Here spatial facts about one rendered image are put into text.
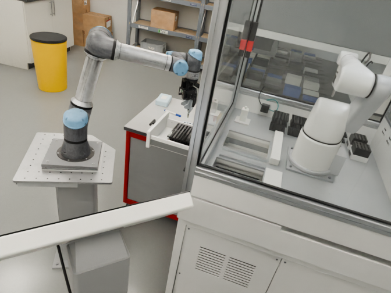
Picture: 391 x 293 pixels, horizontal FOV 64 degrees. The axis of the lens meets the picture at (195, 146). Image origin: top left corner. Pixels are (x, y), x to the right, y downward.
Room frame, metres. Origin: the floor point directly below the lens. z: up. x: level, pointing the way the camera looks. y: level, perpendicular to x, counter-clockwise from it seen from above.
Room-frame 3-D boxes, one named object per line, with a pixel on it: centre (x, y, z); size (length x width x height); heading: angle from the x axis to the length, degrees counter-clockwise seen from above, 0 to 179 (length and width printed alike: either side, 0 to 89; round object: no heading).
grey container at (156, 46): (5.58, 1.06, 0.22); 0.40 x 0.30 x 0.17; 85
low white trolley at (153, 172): (2.00, 0.13, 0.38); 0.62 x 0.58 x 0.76; 168
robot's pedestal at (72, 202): (1.35, 0.62, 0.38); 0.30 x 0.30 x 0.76; 15
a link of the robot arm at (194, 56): (1.67, 0.09, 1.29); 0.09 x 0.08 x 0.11; 106
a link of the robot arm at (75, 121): (1.37, 0.62, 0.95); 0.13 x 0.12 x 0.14; 16
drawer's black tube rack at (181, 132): (1.56, 0.04, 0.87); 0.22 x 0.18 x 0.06; 78
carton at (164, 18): (5.57, 0.91, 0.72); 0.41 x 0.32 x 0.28; 85
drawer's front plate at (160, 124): (1.60, 0.24, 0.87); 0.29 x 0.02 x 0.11; 168
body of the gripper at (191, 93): (1.67, 0.10, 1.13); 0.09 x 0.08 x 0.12; 123
